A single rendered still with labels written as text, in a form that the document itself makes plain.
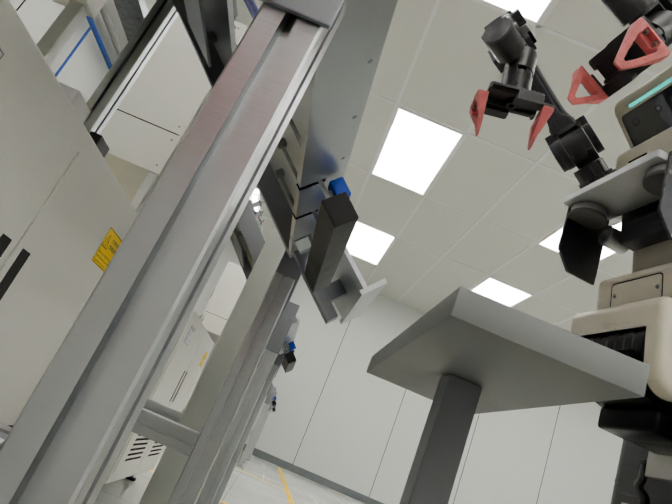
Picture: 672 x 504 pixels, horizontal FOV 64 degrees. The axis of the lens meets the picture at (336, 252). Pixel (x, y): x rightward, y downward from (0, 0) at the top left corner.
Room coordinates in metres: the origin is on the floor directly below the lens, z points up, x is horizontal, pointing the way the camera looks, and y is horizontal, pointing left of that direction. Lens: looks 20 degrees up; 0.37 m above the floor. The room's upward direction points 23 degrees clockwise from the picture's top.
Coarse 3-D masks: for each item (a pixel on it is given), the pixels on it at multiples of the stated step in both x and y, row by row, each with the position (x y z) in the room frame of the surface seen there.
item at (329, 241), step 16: (320, 208) 0.65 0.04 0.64; (336, 208) 0.63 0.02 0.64; (352, 208) 0.63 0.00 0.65; (320, 224) 0.68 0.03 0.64; (336, 224) 0.63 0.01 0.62; (352, 224) 0.64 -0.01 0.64; (320, 240) 0.73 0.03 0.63; (336, 240) 0.69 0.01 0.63; (320, 256) 0.77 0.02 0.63; (336, 256) 0.77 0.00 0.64; (304, 272) 0.97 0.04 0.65; (320, 272) 0.83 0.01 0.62; (320, 288) 0.95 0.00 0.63
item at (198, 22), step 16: (192, 0) 0.81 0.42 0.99; (208, 0) 0.86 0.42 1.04; (224, 0) 0.75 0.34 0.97; (192, 16) 0.88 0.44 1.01; (208, 16) 0.92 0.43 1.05; (224, 16) 0.80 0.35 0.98; (208, 32) 0.94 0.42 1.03; (224, 32) 0.85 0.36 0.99; (208, 48) 0.89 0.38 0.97; (224, 48) 0.91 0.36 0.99; (208, 64) 0.94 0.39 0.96; (224, 64) 0.98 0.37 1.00
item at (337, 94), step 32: (352, 0) 0.35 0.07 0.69; (384, 0) 0.36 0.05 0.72; (352, 32) 0.39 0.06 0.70; (384, 32) 0.40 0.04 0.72; (320, 64) 0.42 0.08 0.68; (352, 64) 0.43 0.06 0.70; (320, 96) 0.47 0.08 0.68; (352, 96) 0.49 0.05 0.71; (320, 128) 0.54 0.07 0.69; (352, 128) 0.56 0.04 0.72; (320, 160) 0.62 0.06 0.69; (320, 192) 0.73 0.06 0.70
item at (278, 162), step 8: (304, 96) 0.60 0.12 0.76; (304, 104) 0.62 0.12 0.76; (296, 112) 0.67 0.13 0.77; (304, 112) 0.63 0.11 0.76; (296, 120) 0.69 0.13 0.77; (288, 128) 0.74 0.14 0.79; (288, 136) 0.76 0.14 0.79; (280, 144) 0.79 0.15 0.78; (288, 144) 0.79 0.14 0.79; (296, 144) 0.74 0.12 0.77; (280, 152) 0.86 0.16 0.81; (288, 152) 0.81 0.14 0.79; (296, 152) 0.76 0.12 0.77; (272, 160) 0.95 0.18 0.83; (280, 160) 0.89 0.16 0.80; (296, 160) 0.79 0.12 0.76; (272, 168) 0.98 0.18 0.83; (280, 168) 0.92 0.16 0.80; (288, 168) 0.86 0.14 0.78; (296, 168) 0.81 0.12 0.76; (288, 176) 0.89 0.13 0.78; (280, 184) 0.98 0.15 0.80; (288, 184) 0.91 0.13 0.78; (288, 200) 0.98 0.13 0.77
